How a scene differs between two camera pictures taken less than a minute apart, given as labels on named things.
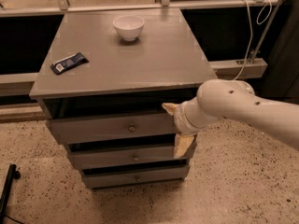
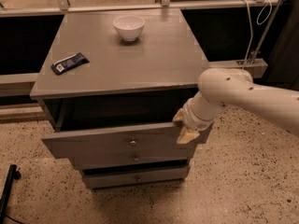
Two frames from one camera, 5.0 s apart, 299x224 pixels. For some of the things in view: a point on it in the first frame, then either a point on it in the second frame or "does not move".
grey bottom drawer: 121,175 does not move
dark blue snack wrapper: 68,63 does not move
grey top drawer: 149,126 -> 148,137
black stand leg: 12,174 does not move
